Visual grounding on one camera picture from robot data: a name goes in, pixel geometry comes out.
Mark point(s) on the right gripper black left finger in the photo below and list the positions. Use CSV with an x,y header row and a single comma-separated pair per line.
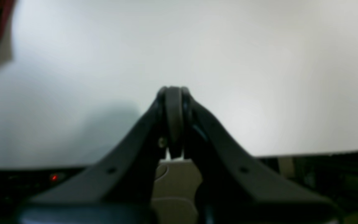
x,y
118,188

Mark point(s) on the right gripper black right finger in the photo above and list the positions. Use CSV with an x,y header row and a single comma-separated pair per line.
x,y
236,187

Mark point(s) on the black power strip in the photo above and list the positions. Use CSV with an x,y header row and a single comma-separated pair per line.
x,y
19,184

